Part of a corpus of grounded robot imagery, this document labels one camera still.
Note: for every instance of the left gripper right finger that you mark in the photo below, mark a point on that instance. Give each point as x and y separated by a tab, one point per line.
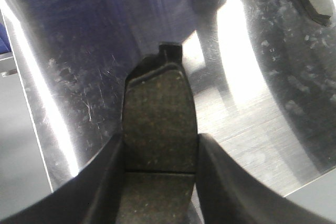
229	194

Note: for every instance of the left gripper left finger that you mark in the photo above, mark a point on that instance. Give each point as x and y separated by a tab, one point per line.
93	196

